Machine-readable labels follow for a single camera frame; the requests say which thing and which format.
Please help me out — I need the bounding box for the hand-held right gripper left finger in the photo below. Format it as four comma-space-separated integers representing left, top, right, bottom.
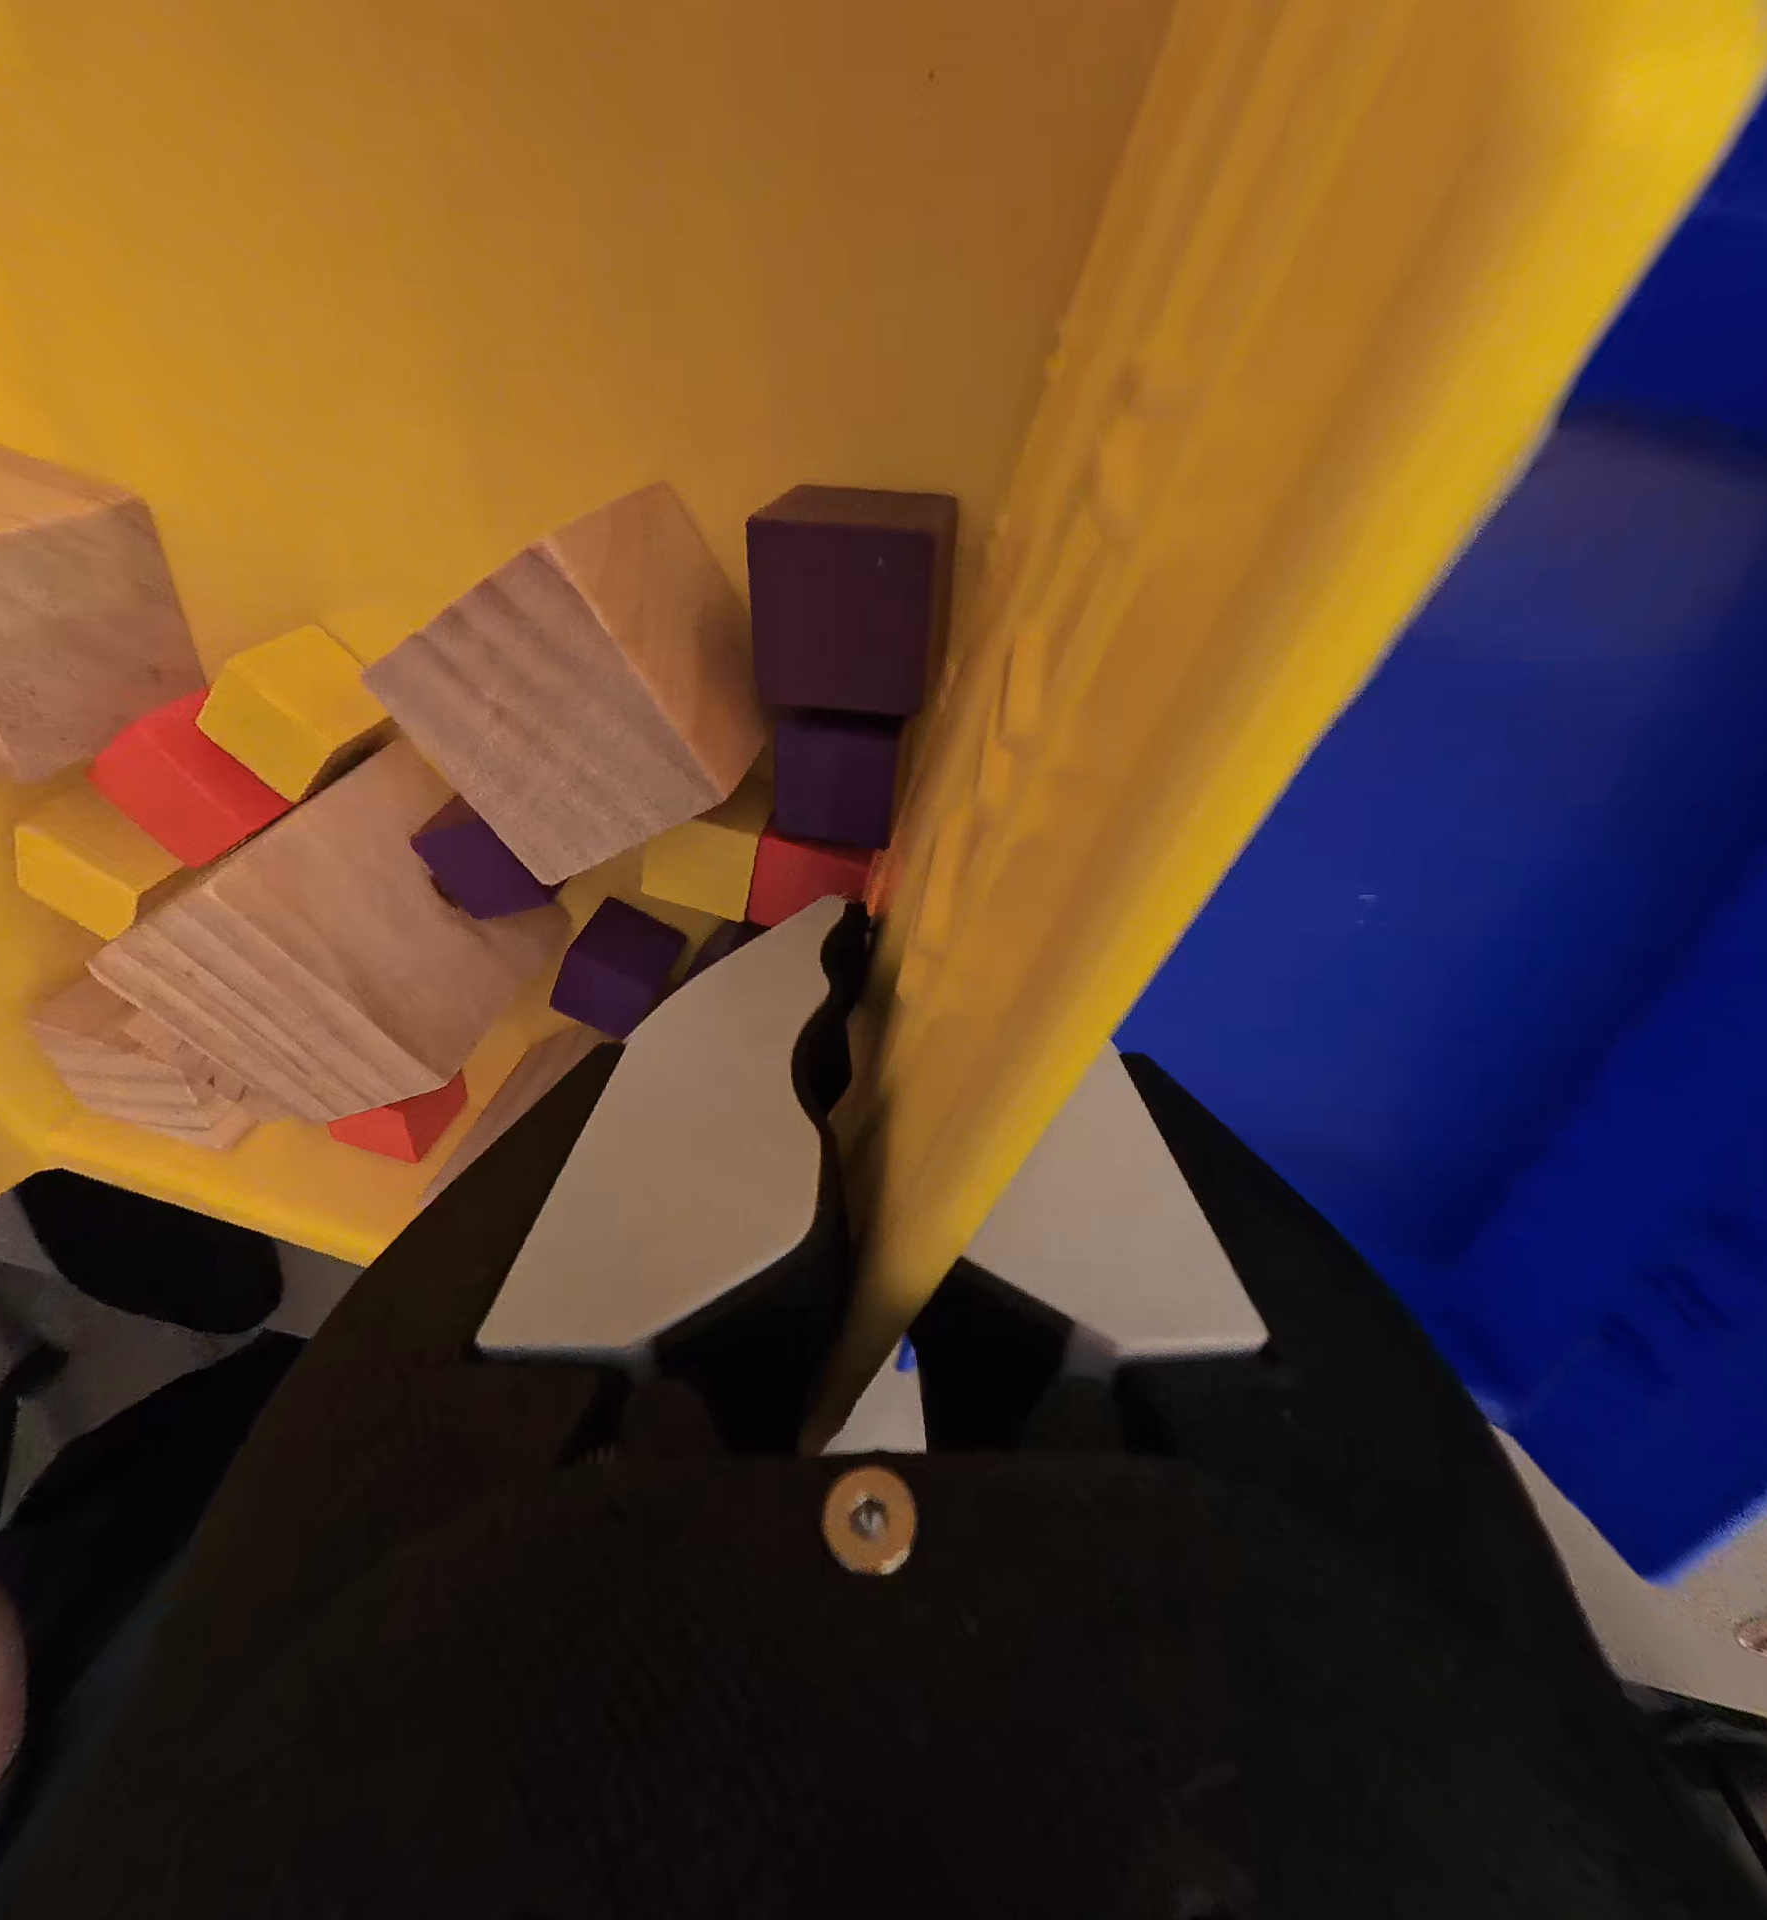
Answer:
474, 893, 879, 1382

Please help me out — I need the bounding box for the yellow plastic box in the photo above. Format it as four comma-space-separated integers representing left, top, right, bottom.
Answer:
0, 0, 1767, 1458

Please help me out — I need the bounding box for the blue plastic box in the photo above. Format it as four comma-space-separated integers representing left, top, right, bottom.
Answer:
1107, 30, 1767, 1583

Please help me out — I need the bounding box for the pile of wooden coloured cubes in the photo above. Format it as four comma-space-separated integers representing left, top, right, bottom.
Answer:
0, 420, 964, 1200

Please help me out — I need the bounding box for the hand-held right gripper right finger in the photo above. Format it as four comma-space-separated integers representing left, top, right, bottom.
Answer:
902, 1042, 1272, 1397

